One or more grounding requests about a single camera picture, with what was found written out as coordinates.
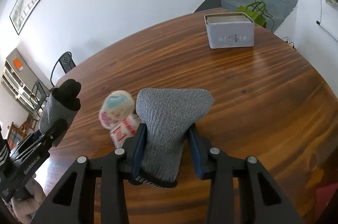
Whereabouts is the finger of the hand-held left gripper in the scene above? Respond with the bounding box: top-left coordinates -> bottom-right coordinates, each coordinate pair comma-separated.
20,119 -> 68,158
11,132 -> 42,155

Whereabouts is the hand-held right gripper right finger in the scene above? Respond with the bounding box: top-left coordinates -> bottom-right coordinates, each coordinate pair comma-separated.
187,126 -> 304,224

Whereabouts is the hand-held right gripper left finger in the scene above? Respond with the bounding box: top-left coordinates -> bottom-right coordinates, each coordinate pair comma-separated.
30,122 -> 148,224

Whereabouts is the grey sock with black toe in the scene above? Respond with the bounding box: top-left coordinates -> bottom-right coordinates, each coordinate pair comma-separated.
38,79 -> 82,148

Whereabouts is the grey knit sock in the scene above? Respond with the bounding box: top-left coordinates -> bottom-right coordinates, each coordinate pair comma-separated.
127,87 -> 215,190

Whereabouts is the pink cardboard box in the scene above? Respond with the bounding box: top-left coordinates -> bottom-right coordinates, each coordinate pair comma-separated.
314,182 -> 338,216

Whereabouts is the person's left hand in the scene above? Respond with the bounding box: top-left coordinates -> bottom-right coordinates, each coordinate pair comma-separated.
12,175 -> 47,222

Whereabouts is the wooden chair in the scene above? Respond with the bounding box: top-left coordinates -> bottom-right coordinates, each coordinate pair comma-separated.
7,114 -> 37,146

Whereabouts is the white red packet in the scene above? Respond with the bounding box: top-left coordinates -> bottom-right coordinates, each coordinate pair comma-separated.
109,114 -> 140,148

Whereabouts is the black metal chair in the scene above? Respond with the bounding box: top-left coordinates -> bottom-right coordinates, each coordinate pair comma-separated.
50,51 -> 77,87
30,80 -> 50,117

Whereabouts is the pastel fluffy sock roll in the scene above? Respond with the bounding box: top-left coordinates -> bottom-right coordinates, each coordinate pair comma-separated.
98,90 -> 134,130

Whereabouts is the grey glass-door cabinet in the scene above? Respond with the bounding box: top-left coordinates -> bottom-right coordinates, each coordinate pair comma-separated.
1,48 -> 40,112

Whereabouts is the white tin box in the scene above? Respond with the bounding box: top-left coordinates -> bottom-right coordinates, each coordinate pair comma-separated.
204,13 -> 255,49

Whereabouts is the framed landscape picture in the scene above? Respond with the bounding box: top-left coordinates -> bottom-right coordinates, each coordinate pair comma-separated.
10,0 -> 43,36

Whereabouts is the green bag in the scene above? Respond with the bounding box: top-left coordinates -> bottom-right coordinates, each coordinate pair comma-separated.
236,1 -> 267,27

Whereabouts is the black cable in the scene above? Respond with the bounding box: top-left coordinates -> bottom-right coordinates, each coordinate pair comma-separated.
255,0 -> 276,33

